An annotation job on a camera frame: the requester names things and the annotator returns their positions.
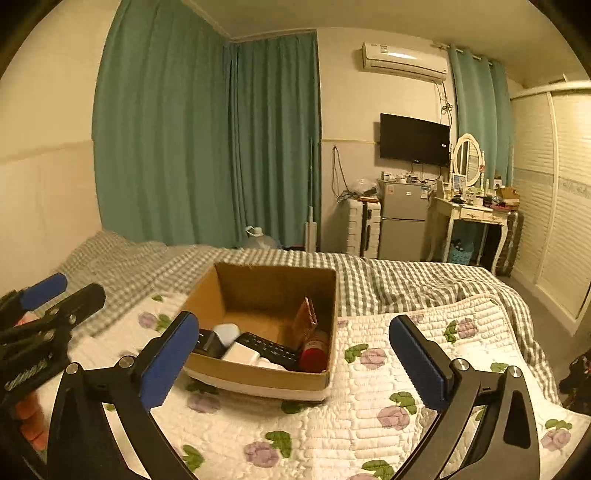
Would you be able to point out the teal corner curtain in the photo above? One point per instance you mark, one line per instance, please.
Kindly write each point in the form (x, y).
(277, 138)

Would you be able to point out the clear water jug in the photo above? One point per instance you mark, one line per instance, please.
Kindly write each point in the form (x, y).
(261, 240)

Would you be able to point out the oval white mirror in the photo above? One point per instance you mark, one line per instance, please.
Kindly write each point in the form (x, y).
(470, 159)

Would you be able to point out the small open cardboard box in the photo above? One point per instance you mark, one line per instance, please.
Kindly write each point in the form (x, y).
(507, 194)

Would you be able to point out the small photo frame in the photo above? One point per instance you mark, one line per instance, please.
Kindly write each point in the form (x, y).
(459, 182)

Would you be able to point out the grey mini fridge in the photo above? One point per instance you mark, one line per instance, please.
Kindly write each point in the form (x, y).
(402, 221)

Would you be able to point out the narrow teal curtain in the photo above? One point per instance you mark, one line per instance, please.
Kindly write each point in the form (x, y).
(480, 110)

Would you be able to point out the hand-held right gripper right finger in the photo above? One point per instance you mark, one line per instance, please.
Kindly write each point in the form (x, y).
(418, 369)

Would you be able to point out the white cylindrical device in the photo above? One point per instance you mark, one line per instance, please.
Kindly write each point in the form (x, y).
(226, 333)

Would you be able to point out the white ribbed suitcase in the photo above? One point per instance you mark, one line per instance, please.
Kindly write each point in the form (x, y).
(358, 228)

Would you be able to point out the dark floral clothing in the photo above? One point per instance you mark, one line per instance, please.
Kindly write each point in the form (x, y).
(577, 381)

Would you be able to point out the black remote control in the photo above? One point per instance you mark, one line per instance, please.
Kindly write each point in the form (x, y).
(272, 348)

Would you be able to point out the clear plastic bag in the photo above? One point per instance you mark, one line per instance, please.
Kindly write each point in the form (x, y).
(364, 187)

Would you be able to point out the dark suitcase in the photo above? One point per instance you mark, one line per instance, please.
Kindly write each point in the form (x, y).
(511, 244)

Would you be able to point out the white box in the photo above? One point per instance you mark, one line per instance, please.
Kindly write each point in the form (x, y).
(271, 364)

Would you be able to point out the white louvred wardrobe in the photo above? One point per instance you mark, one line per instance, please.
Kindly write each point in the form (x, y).
(554, 207)

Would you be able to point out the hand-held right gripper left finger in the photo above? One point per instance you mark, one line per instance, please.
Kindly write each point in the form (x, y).
(171, 364)

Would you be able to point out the red and white bottle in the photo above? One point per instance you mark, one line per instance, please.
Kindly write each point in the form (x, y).
(314, 353)

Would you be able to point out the white charger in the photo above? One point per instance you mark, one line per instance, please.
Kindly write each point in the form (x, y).
(240, 354)

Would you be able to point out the wide teal curtain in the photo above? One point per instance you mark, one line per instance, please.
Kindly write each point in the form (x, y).
(161, 129)

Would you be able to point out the grey checked bed sheet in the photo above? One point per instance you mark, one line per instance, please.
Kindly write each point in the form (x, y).
(415, 281)

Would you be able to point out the white floral quilted mat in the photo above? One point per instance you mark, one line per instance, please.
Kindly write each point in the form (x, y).
(360, 415)

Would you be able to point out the blue basket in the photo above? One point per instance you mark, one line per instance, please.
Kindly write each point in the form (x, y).
(459, 254)

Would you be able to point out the black wall television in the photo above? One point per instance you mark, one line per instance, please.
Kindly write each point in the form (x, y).
(413, 138)

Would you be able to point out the brown cardboard box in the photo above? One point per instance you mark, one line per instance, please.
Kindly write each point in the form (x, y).
(272, 286)

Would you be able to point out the brown patterned wallet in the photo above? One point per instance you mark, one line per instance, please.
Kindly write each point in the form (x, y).
(305, 318)

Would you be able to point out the white air conditioner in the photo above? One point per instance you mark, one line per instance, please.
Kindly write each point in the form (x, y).
(404, 62)

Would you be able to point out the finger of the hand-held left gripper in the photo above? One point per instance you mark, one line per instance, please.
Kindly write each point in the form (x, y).
(78, 302)
(44, 290)

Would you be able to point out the black power adapter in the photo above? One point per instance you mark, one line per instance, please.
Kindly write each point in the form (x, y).
(207, 342)

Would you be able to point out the white pole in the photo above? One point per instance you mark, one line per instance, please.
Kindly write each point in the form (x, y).
(311, 198)

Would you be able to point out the white dressing table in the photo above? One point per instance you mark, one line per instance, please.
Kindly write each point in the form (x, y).
(471, 212)

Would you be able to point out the person's left hand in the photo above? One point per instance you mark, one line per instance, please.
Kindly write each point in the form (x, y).
(30, 422)

